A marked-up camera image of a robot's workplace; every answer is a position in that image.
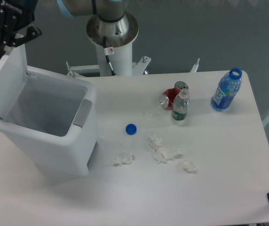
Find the crushed red soda can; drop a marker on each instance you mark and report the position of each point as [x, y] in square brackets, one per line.
[167, 98]

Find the clear white bottle cap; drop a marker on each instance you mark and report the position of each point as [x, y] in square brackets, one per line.
[150, 113]

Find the white trash can lid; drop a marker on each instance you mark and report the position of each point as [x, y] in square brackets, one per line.
[13, 77]

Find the clear green-label water bottle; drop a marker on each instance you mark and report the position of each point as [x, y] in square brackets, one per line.
[180, 105]

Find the white plastic trash can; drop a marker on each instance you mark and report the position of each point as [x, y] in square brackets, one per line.
[53, 121]

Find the blue bottle cap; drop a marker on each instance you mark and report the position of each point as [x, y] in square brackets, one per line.
[131, 129]

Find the crumpled white tissue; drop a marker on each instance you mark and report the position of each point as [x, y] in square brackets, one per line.
[125, 158]
[155, 142]
[163, 155]
[189, 166]

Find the crumpled white tissue top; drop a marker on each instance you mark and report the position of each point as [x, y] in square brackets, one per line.
[155, 142]

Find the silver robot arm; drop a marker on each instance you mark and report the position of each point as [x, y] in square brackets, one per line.
[113, 26]

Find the crumpled white tissue middle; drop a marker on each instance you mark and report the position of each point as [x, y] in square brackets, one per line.
[163, 155]

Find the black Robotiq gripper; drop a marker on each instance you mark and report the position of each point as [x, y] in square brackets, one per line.
[16, 23]

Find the crumpled white tissue left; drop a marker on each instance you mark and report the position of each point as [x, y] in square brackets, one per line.
[125, 158]

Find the crumpled white tissue right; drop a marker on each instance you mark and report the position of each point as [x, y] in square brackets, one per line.
[189, 166]

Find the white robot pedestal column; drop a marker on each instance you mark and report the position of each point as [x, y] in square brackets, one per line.
[120, 59]

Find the blue plastic drink bottle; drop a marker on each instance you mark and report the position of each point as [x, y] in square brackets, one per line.
[228, 87]

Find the white pedestal base frame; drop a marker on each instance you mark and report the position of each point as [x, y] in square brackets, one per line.
[138, 68]

